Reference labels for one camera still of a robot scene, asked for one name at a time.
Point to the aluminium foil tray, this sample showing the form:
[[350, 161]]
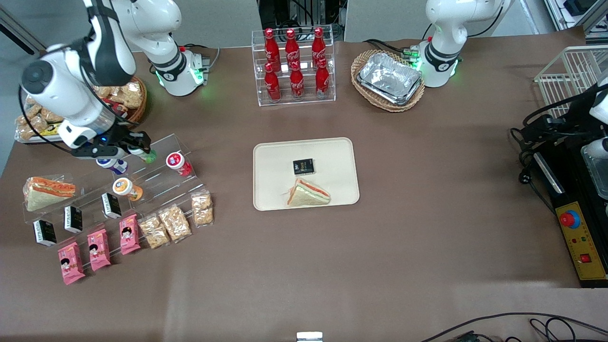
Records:
[[389, 76]]

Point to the orange gum bottle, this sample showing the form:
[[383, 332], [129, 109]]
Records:
[[123, 186]]

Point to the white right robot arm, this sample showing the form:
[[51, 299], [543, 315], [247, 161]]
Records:
[[52, 90]]

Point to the light wicker basket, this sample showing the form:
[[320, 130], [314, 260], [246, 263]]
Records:
[[365, 57]]

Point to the red gum bottle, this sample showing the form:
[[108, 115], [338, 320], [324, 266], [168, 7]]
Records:
[[176, 161]]

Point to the purple gum bottle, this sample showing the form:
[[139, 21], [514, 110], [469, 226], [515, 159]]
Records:
[[116, 166]]

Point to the beige plastic tray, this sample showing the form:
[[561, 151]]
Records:
[[332, 156]]

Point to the pink snack pack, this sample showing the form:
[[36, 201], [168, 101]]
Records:
[[71, 263], [99, 250], [129, 235]]

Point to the green gum bottle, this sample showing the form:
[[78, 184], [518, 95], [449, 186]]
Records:
[[148, 156]]

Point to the clear acrylic bottle rack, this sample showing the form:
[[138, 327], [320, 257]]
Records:
[[306, 100]]

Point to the small white device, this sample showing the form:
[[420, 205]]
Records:
[[309, 337]]

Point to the clear plastic container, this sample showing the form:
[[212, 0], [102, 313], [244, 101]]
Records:
[[597, 171]]

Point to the black machine base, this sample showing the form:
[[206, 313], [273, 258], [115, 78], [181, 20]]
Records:
[[570, 190]]

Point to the wrapped triangle sandwich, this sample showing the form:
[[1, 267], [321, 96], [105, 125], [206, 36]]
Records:
[[45, 194], [306, 195]]

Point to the white rectangular tray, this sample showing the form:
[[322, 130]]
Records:
[[19, 137]]

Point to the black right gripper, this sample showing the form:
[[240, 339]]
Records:
[[124, 139]]

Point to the clear acrylic stepped display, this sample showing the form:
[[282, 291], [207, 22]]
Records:
[[161, 183]]

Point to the yellow control panel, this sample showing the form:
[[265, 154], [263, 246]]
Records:
[[586, 242]]

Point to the brown wicker basket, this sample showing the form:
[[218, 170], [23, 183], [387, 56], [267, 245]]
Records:
[[141, 107]]

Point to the red cola bottle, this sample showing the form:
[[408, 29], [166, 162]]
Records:
[[292, 47], [322, 80], [272, 85], [318, 46], [271, 47], [297, 83]]

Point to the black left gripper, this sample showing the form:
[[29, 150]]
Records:
[[580, 111]]

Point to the red emergency stop button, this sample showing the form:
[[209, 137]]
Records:
[[569, 219]]

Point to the black equipment rack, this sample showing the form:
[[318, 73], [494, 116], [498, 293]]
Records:
[[285, 14]]

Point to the small black box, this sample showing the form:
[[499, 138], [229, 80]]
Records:
[[112, 206], [303, 166], [73, 219], [45, 233]]

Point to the yellow snack pack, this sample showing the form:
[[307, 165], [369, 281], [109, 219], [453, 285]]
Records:
[[52, 129]]

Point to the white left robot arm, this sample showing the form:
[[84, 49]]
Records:
[[439, 61]]

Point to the clear rice cracker pack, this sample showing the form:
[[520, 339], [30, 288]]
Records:
[[102, 91], [154, 232], [28, 114], [202, 208], [130, 95], [34, 126], [175, 223]]

